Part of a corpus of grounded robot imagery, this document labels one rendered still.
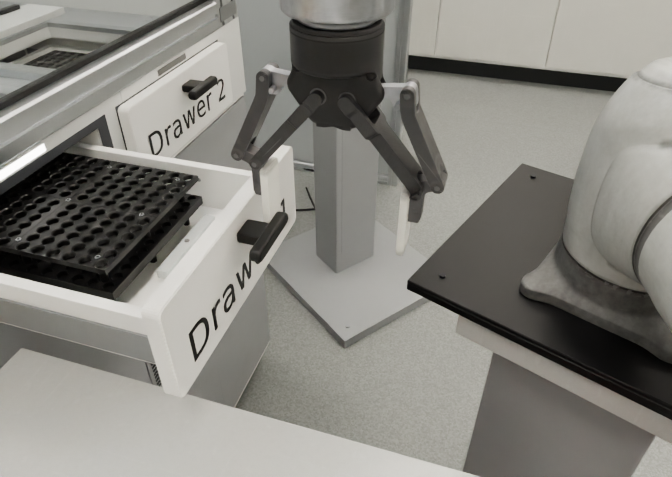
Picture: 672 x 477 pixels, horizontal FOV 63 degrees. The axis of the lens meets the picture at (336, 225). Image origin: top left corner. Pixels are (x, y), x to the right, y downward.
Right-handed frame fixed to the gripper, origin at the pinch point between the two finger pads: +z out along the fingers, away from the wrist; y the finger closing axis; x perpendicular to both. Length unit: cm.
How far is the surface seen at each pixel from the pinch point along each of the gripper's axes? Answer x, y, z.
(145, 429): 18.0, 13.7, 15.0
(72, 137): -5.2, 34.9, -1.7
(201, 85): -27.6, 29.9, -0.2
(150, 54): -24.1, 35.3, -5.5
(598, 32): -279, -59, 57
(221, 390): -25, 35, 72
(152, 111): -19.0, 33.2, 0.8
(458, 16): -280, 15, 55
